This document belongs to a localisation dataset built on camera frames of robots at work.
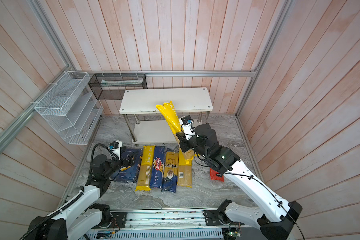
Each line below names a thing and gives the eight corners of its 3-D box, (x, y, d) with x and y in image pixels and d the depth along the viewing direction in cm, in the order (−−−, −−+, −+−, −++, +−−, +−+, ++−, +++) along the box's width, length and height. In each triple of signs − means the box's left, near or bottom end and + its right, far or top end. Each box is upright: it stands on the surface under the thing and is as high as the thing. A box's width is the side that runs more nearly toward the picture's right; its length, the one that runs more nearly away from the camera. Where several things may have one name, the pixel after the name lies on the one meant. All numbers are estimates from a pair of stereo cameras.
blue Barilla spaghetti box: (150, 188, 85) (149, 186, 82) (154, 148, 102) (153, 146, 99) (162, 188, 85) (162, 186, 82) (165, 148, 102) (164, 146, 99)
